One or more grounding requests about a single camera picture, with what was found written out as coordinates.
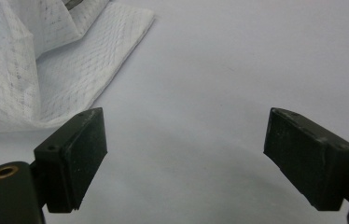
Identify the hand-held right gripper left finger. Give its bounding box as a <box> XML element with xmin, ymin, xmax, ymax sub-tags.
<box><xmin>34</xmin><ymin>106</ymin><xmax>108</xmax><ymax>215</ymax></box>

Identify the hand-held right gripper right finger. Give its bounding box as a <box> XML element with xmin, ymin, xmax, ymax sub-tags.
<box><xmin>262</xmin><ymin>107</ymin><xmax>349</xmax><ymax>212</ymax></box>

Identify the white knit garment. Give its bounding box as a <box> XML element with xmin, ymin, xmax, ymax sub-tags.
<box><xmin>0</xmin><ymin>0</ymin><xmax>156</xmax><ymax>135</ymax></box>

